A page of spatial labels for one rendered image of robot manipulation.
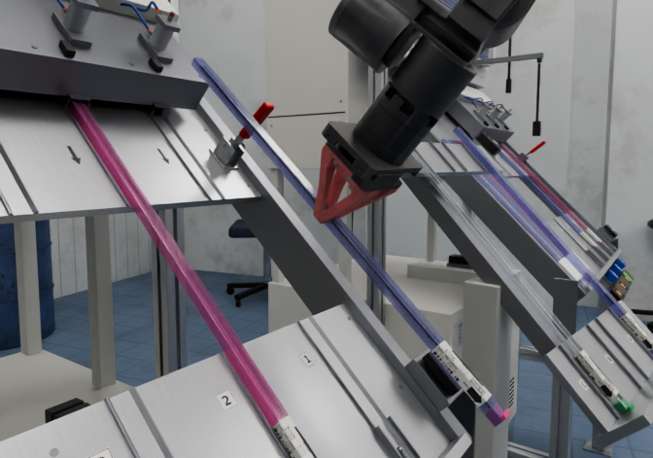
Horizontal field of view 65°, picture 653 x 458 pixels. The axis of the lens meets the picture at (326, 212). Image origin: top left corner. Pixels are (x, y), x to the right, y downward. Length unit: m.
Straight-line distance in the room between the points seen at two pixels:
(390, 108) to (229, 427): 0.29
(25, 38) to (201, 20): 4.53
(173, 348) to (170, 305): 0.07
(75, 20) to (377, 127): 0.36
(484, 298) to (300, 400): 0.44
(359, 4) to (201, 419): 0.36
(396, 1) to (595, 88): 3.65
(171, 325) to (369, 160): 0.56
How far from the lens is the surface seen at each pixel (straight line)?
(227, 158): 0.69
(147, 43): 0.72
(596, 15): 4.17
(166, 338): 0.92
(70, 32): 0.65
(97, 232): 0.98
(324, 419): 0.51
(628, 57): 3.90
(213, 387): 0.46
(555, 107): 3.31
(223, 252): 4.92
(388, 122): 0.46
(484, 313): 0.87
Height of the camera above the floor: 1.02
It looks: 5 degrees down
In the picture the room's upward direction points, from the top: straight up
